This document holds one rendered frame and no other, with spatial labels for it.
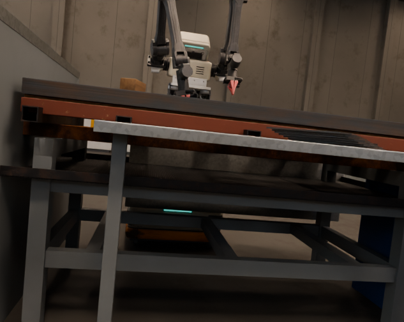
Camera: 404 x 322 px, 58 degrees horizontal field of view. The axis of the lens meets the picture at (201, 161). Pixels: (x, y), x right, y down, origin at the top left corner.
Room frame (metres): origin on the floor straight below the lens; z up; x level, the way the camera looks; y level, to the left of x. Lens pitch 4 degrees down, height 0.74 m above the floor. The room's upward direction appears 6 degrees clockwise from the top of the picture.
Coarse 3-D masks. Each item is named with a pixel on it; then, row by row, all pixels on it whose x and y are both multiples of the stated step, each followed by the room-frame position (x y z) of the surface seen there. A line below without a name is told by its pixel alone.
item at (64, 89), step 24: (72, 96) 1.22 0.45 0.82; (96, 96) 1.23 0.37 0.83; (120, 96) 1.24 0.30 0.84; (144, 96) 1.25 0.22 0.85; (168, 96) 1.27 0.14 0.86; (264, 120) 1.32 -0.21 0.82; (288, 120) 1.34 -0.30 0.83; (312, 120) 1.35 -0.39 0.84; (336, 120) 1.37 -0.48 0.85; (360, 120) 1.38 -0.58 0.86
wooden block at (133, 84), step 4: (124, 80) 1.32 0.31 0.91; (128, 80) 1.32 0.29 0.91; (132, 80) 1.32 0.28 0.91; (136, 80) 1.32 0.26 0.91; (120, 84) 1.33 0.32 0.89; (124, 84) 1.32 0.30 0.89; (128, 84) 1.32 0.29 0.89; (132, 84) 1.32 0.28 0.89; (136, 84) 1.32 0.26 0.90; (140, 84) 1.37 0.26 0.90; (144, 84) 1.42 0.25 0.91; (120, 88) 1.33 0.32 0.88; (124, 88) 1.32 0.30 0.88; (128, 88) 1.32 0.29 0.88; (132, 88) 1.32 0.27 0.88; (136, 88) 1.33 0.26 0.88; (140, 88) 1.38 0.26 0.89; (144, 88) 1.42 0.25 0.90
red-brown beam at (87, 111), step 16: (32, 96) 1.23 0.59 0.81; (48, 96) 1.23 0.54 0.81; (32, 112) 1.20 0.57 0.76; (48, 112) 1.21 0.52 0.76; (64, 112) 1.22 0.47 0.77; (80, 112) 1.22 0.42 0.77; (96, 112) 1.23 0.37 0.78; (112, 112) 1.24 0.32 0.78; (128, 112) 1.25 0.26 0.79; (144, 112) 1.26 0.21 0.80; (160, 112) 1.26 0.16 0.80; (176, 112) 1.30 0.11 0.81; (192, 128) 1.28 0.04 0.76; (208, 128) 1.29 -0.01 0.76; (224, 128) 1.30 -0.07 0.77; (240, 128) 1.31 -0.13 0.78; (256, 128) 1.32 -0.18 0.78; (304, 128) 1.35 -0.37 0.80; (320, 128) 1.39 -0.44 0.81; (384, 144) 1.40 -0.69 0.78; (400, 144) 1.41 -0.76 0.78
